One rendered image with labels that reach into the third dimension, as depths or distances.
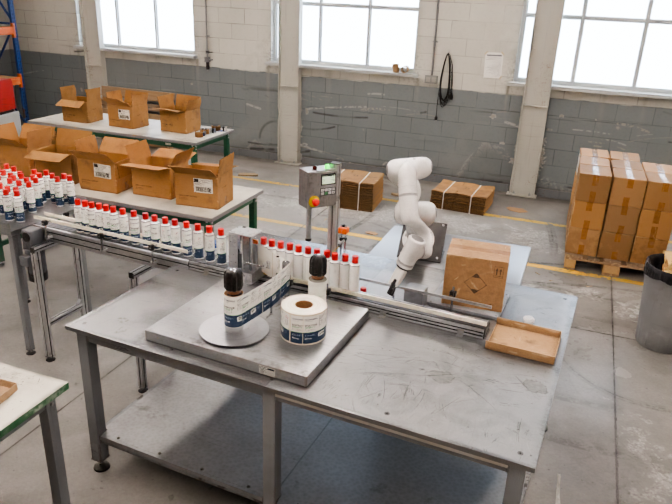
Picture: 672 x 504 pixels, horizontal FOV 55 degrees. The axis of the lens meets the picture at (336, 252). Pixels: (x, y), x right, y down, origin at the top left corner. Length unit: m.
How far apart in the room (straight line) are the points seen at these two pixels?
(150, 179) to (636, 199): 4.05
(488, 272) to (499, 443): 1.04
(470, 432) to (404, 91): 6.50
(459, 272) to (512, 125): 5.24
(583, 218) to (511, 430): 3.87
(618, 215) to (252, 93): 5.29
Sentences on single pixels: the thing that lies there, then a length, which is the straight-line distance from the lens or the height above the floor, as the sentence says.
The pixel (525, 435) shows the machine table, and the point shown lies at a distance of 2.54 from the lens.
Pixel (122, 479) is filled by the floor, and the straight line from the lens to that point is 3.59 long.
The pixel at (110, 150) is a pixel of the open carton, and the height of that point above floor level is 1.03.
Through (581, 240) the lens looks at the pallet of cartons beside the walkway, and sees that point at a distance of 6.27.
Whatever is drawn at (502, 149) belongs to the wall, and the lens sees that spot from 8.43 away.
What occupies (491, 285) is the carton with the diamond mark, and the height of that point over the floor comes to 0.99.
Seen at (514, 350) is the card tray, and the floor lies 0.86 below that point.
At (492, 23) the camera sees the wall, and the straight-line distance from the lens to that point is 8.28.
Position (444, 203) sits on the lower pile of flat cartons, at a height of 0.07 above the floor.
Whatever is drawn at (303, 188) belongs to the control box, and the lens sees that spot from 3.23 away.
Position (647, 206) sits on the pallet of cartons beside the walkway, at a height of 0.67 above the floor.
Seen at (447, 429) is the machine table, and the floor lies 0.83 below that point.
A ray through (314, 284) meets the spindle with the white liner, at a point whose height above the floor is 1.05.
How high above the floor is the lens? 2.31
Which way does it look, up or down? 22 degrees down
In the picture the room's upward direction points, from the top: 2 degrees clockwise
